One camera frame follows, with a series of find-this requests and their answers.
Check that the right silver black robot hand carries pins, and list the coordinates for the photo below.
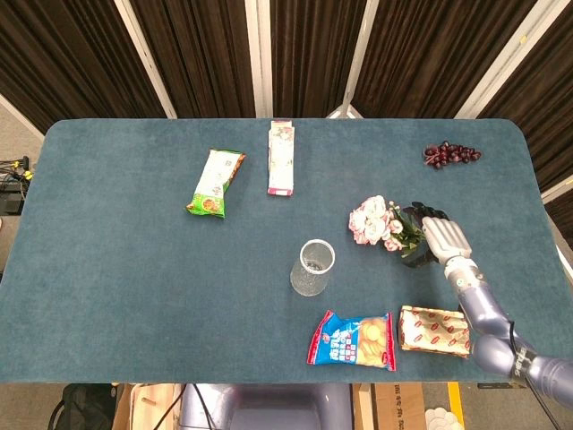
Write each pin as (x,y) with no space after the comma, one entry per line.
(447,237)

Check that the pink artificial flower bouquet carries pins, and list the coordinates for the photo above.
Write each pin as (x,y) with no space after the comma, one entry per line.
(371,219)

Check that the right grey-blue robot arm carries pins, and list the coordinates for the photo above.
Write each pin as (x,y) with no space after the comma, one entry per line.
(483,309)

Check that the transparent textured glass vase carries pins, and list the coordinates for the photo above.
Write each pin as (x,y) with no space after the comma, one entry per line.
(311,275)

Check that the cream white garlic bulb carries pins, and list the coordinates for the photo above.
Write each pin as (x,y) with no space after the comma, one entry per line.
(443,421)

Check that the blue velvet tablecloth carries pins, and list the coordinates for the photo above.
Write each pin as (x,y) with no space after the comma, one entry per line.
(134,269)

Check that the dark red grape bunch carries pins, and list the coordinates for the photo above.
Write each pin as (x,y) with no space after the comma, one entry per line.
(447,154)

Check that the gold red-printed snack packet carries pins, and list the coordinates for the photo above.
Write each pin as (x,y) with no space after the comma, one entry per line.
(430,331)

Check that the blue biscuit bag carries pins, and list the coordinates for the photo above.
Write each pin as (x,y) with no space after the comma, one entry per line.
(349,340)

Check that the dark brown curtain panel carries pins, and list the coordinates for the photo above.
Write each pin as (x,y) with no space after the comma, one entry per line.
(201,54)
(67,54)
(313,54)
(546,89)
(430,54)

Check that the brown cardboard box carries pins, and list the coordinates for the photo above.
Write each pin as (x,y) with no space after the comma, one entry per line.
(394,407)

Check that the pink floral paper box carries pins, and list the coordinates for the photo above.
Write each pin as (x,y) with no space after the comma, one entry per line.
(281,161)

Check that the green snack packet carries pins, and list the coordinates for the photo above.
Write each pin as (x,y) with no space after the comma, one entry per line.
(215,183)

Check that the grey-blue robot torso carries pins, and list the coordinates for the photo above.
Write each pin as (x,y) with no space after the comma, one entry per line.
(277,407)

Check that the light wooden crate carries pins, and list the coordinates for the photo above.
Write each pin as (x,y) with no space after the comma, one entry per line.
(147,407)

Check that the black bag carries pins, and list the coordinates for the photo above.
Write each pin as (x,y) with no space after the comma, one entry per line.
(85,407)

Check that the black equipment box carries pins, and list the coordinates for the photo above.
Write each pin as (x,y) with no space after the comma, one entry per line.
(9,199)

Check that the white partition post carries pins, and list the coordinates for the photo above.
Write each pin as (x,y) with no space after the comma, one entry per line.
(143,58)
(358,54)
(260,58)
(501,62)

